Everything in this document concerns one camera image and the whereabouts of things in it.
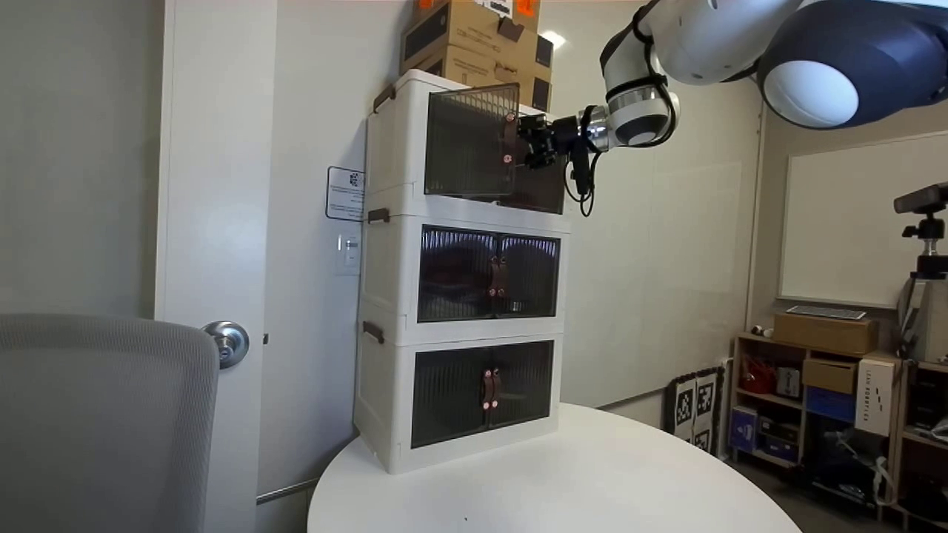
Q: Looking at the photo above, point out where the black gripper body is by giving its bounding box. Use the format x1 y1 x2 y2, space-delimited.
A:
537 109 597 165

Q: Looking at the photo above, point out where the dark ribbed cabinet door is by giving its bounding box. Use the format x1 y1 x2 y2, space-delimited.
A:
417 221 503 326
497 232 562 322
423 82 523 201
511 128 569 215
409 344 495 449
489 340 557 429

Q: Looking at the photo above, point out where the white stacked storage cabinet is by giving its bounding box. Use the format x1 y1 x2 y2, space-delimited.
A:
351 69 577 476

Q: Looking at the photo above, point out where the large brown cardboard box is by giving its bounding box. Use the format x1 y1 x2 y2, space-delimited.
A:
399 0 541 109

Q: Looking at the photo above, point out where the white whiteboard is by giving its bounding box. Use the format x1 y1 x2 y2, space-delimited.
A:
778 125 948 313

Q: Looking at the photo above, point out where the black white marker board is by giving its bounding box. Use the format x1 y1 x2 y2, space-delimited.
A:
670 365 729 455

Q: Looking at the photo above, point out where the white room door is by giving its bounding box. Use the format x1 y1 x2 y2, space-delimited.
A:
152 0 282 533

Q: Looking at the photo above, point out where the flat cardboard box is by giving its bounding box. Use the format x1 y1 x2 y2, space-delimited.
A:
769 306 879 358

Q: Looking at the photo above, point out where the small cardboard box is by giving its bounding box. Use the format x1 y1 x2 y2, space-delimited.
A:
800 352 860 398

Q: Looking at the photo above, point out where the blue storage box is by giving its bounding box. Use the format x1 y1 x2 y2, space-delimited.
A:
802 387 860 429

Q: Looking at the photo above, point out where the wooden storage shelf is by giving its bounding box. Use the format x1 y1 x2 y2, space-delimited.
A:
726 329 904 516

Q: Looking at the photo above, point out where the white power strip box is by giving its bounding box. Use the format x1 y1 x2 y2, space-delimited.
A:
854 352 905 439

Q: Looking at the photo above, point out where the dark storage shelf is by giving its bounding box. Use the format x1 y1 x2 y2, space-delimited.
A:
891 358 948 533

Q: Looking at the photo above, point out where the grey office chair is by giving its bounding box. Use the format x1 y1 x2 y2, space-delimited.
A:
0 310 221 533

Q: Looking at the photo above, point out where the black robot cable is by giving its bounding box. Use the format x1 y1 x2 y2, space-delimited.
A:
562 144 602 218

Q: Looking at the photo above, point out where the framed wall sign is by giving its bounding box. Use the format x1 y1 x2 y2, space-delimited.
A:
323 162 368 224

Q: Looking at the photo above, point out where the silver door lever handle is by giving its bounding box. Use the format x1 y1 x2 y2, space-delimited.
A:
200 318 252 374

